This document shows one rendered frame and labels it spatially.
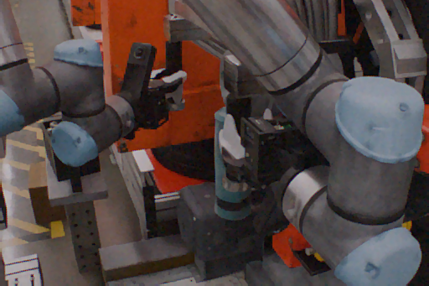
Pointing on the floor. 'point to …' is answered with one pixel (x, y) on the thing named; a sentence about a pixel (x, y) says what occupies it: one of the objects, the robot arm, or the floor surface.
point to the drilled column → (84, 235)
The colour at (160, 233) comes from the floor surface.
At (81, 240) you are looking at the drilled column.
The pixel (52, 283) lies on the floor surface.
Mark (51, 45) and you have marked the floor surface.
